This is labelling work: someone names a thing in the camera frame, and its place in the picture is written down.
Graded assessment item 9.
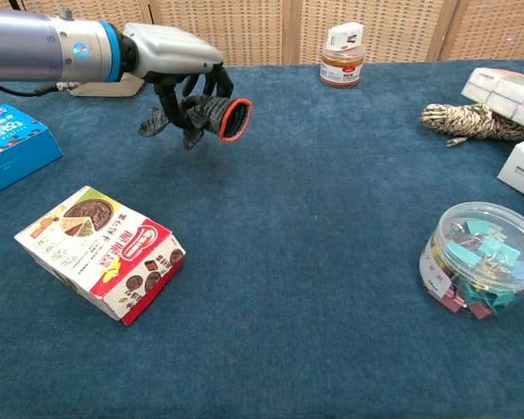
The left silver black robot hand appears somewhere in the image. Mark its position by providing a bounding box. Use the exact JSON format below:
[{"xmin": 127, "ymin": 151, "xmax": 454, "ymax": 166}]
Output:
[{"xmin": 121, "ymin": 22, "xmax": 235, "ymax": 132}]

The black white knit glove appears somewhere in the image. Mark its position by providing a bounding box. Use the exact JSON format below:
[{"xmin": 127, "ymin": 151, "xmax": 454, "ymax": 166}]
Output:
[{"xmin": 138, "ymin": 96, "xmax": 254, "ymax": 152}]

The woven folding screen panel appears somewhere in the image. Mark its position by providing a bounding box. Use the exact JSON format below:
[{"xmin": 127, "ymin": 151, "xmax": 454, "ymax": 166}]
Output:
[
  {"xmin": 6, "ymin": 0, "xmax": 155, "ymax": 27},
  {"xmin": 150, "ymin": 0, "xmax": 294, "ymax": 67},
  {"xmin": 438, "ymin": 0, "xmax": 524, "ymax": 62},
  {"xmin": 290, "ymin": 0, "xmax": 459, "ymax": 65}
]

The jar with brown contents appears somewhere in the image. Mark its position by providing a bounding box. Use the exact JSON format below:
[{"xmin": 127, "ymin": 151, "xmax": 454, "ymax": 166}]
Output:
[{"xmin": 319, "ymin": 41, "xmax": 368, "ymax": 90}]

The small white box on jar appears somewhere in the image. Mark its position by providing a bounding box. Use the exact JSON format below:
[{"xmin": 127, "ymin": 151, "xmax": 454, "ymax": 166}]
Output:
[{"xmin": 325, "ymin": 21, "xmax": 365, "ymax": 53}]

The blue chocolate chip cookie box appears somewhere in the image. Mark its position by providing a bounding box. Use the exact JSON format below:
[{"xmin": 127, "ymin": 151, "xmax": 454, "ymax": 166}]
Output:
[{"xmin": 0, "ymin": 103, "xmax": 65, "ymax": 202}]

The white red biscuit box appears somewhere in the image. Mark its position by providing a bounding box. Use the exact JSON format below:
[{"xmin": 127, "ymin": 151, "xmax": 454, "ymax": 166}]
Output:
[{"xmin": 13, "ymin": 185, "xmax": 187, "ymax": 327}]

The blue carpet table mat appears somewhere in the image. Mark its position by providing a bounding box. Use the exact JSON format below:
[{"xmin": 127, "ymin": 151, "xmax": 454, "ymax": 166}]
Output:
[{"xmin": 0, "ymin": 58, "xmax": 524, "ymax": 419}]

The wrapped pastel tissue box pack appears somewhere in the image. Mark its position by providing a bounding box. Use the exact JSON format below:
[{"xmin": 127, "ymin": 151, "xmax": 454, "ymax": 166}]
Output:
[{"xmin": 459, "ymin": 66, "xmax": 524, "ymax": 134}]

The clear tub of binder clips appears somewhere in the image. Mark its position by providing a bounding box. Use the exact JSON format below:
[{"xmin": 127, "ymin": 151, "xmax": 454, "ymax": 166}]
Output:
[{"xmin": 418, "ymin": 201, "xmax": 524, "ymax": 320}]

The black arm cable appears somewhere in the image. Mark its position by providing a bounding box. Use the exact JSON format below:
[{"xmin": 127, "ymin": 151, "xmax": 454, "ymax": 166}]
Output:
[{"xmin": 0, "ymin": 79, "xmax": 80, "ymax": 98}]

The beige brown rope bundle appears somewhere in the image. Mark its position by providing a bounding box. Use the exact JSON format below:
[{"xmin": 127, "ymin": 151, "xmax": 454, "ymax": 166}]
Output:
[{"xmin": 420, "ymin": 102, "xmax": 524, "ymax": 148}]

